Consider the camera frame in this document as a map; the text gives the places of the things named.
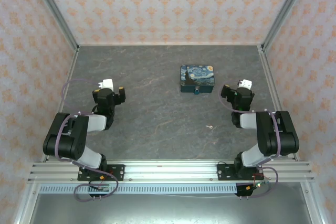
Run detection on starry night tin box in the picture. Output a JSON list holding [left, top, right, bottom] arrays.
[[180, 65, 215, 94]]

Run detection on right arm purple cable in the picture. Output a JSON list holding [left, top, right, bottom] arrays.
[[218, 84, 283, 199]]

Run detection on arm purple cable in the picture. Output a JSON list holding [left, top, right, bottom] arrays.
[[54, 78, 119, 202], [218, 84, 283, 199]]

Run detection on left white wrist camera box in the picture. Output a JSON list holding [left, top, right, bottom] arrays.
[[97, 78, 114, 91]]

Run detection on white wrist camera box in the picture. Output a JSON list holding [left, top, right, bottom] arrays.
[[237, 79, 253, 90], [97, 78, 114, 91]]

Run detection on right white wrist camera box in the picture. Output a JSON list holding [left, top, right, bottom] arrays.
[[237, 79, 253, 90]]

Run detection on aluminium table side rail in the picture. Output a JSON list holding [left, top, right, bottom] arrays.
[[258, 45, 300, 162], [41, 47, 80, 162]]

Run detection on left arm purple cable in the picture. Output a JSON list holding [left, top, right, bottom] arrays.
[[54, 78, 119, 202]]

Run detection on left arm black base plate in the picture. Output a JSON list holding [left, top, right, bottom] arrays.
[[77, 164, 125, 182]]

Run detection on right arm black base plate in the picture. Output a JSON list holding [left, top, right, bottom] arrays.
[[217, 163, 265, 182]]

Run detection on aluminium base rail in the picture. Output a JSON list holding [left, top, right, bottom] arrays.
[[27, 159, 316, 183]]

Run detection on aluminium corner post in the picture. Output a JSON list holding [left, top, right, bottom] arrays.
[[261, 0, 312, 52], [27, 0, 80, 52]]

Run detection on slotted grey cable duct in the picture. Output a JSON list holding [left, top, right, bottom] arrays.
[[39, 184, 238, 195]]

